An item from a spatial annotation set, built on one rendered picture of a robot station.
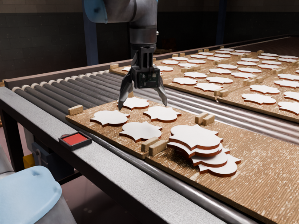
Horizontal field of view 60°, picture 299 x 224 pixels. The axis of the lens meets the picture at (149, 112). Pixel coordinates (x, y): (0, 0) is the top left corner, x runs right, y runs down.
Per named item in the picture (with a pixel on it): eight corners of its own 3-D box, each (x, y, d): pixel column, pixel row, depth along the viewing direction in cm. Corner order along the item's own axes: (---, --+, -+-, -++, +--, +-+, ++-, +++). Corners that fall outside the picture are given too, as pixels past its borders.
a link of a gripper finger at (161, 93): (170, 111, 79) (152, 89, 75) (164, 105, 84) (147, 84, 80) (178, 105, 79) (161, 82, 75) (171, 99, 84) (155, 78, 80)
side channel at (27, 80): (10, 98, 141) (6, 82, 138) (6, 96, 145) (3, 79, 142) (287, 40, 402) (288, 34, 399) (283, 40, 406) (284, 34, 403)
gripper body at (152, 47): (134, 91, 72) (133, 46, 67) (129, 83, 80) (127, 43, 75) (160, 89, 74) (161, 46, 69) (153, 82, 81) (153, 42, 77)
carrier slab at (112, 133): (142, 160, 72) (142, 154, 71) (65, 119, 98) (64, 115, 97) (209, 122, 95) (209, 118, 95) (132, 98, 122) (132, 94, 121)
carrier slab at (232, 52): (243, 59, 216) (244, 54, 214) (202, 54, 243) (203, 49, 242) (262, 54, 238) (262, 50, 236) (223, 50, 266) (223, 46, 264)
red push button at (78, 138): (71, 149, 78) (70, 145, 78) (62, 142, 82) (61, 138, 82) (88, 142, 82) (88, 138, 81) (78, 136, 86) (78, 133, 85)
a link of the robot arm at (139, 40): (127, 27, 74) (155, 27, 76) (127, 44, 75) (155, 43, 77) (132, 29, 67) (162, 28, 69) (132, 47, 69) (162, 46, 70)
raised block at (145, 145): (145, 153, 72) (145, 144, 71) (140, 151, 73) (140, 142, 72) (159, 146, 76) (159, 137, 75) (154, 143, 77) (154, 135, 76)
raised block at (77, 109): (70, 116, 97) (69, 109, 96) (67, 115, 98) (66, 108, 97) (83, 112, 101) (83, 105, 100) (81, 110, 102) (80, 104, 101)
